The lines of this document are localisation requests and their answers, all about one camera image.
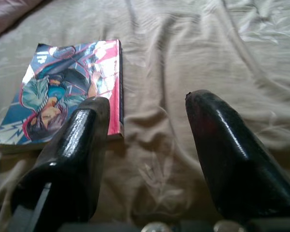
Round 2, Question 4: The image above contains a pink cartoon print quilt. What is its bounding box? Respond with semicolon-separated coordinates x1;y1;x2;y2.
0;0;43;41

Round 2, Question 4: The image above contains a bed with beige floral sheet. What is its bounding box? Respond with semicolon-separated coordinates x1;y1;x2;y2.
0;0;290;232

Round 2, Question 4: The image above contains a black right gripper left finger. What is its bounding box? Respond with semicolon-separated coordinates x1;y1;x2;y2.
11;96;111;232

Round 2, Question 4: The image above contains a colourful manga comic book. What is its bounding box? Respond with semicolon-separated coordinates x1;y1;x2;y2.
0;40;125;155

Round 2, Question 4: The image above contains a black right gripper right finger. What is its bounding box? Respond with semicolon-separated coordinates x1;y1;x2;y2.
185;89;290;220

